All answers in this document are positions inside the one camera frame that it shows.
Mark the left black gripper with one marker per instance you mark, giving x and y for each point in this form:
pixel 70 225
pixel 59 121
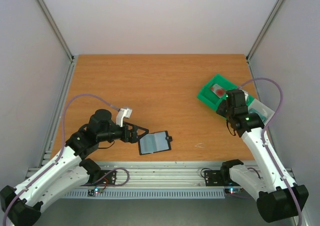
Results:
pixel 133 139

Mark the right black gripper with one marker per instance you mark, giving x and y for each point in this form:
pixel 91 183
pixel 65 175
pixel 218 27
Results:
pixel 222 108

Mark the black leather card holder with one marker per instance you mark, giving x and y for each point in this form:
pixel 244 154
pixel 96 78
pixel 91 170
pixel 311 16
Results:
pixel 155 143

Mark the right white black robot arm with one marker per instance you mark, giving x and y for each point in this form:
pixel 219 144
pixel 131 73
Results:
pixel 277 194

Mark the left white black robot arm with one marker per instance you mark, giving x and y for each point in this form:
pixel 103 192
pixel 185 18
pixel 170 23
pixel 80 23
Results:
pixel 70 168

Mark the red white card in tray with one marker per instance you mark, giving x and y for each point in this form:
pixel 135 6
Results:
pixel 218 90

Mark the teal card in bin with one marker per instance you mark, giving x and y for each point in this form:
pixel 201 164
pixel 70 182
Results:
pixel 261 115

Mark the green plastic sorting tray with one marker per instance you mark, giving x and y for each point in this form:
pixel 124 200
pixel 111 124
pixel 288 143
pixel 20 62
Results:
pixel 208 97

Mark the clear plastic bin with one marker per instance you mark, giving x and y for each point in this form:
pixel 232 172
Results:
pixel 263 109

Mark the left controller board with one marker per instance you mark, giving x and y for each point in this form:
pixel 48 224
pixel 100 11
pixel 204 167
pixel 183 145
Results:
pixel 96 192

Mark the controller board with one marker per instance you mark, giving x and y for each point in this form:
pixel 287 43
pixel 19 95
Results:
pixel 96 192
pixel 233 191

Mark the right controller board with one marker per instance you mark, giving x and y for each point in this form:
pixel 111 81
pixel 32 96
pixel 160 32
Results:
pixel 233 191

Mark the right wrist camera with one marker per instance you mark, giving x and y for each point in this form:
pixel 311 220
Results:
pixel 247 97

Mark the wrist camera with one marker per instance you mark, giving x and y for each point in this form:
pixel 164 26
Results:
pixel 247 97
pixel 123 113

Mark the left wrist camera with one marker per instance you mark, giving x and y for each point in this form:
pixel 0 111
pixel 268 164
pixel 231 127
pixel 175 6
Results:
pixel 123 113

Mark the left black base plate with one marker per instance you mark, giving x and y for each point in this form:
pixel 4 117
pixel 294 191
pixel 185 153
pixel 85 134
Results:
pixel 107 178

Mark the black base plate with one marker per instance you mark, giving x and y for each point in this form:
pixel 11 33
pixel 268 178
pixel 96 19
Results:
pixel 107 178
pixel 213 178

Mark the grey slotted cable duct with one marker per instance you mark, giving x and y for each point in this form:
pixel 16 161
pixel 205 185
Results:
pixel 141 194

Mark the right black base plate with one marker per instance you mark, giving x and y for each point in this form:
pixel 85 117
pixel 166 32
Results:
pixel 213 178

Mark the left aluminium corner post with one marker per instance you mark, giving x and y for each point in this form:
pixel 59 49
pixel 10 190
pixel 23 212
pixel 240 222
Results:
pixel 48 16

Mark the aluminium corner post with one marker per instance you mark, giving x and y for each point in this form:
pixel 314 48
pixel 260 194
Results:
pixel 266 26
pixel 48 16

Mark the right aluminium corner post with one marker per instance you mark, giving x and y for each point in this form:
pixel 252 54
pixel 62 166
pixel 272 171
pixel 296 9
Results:
pixel 266 26

